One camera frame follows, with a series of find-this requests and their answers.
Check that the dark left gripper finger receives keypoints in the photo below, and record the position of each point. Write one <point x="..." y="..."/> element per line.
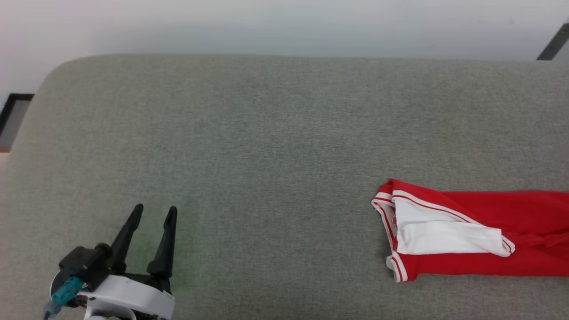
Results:
<point x="165" y="249"/>
<point x="126" y="240"/>

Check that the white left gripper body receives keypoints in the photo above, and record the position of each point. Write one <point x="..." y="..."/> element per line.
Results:
<point x="129" y="295"/>

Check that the red Bulls basketball jersey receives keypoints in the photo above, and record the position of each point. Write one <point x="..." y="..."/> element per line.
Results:
<point x="489" y="209"/>

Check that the dark grey slanted bar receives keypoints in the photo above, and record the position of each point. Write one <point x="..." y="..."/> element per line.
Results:
<point x="553" y="42"/>

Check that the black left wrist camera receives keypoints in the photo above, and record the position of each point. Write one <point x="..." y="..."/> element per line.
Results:
<point x="84" y="264"/>

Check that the black frame strip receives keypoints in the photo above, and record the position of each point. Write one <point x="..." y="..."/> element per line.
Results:
<point x="13" y="111"/>

